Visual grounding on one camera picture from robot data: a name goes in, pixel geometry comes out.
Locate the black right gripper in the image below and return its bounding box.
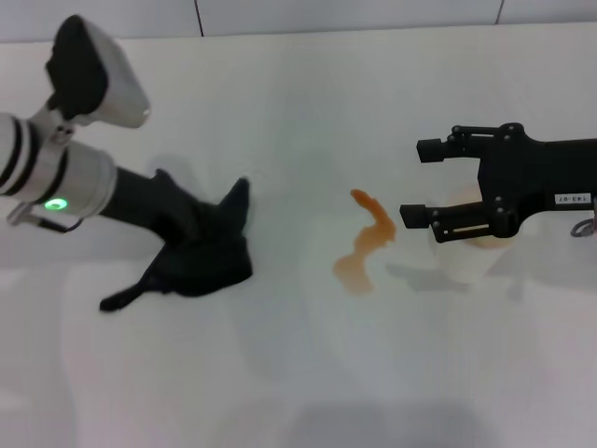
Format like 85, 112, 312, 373
398, 121, 597, 245

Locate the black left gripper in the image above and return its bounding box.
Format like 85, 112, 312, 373
99, 167, 209, 248

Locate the white paper cup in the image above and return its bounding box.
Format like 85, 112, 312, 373
431, 184, 517, 286

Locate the dark rag with strap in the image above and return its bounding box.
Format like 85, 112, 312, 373
99, 175, 255, 313

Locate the orange liquid stain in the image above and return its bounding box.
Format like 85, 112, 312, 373
331, 189, 398, 296

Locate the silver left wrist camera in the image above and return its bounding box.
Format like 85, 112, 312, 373
45, 13, 153, 130

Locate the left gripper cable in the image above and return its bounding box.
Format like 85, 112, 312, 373
7, 203, 86, 233

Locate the right gripper cable with plug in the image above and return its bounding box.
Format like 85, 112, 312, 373
572, 204, 597, 239

